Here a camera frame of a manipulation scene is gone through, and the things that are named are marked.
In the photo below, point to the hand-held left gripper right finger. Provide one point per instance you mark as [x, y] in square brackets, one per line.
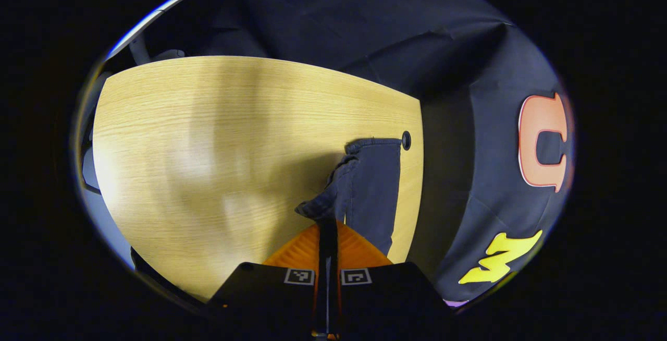
[391, 294]

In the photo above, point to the dark blue jeans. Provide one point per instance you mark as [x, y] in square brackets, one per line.
[370, 184]

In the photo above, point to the black table grommet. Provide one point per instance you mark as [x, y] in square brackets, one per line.
[406, 140]

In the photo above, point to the black backdrop cloth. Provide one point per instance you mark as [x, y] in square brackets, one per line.
[365, 17]

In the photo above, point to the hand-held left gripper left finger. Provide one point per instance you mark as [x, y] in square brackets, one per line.
[271, 294]

